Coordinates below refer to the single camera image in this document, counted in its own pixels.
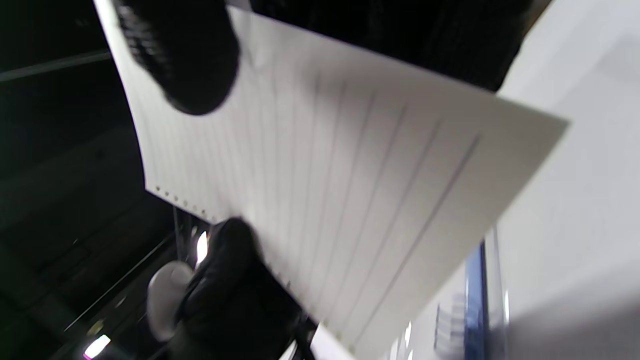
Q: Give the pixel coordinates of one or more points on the lined loose-leaf paper stack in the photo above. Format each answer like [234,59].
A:
[350,175]

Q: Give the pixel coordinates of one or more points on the person's right hand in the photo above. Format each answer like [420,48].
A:
[190,60]

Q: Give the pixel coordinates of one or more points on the person's left hand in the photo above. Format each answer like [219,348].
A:
[230,300]

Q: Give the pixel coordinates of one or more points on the black and white controller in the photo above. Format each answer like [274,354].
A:
[167,300]

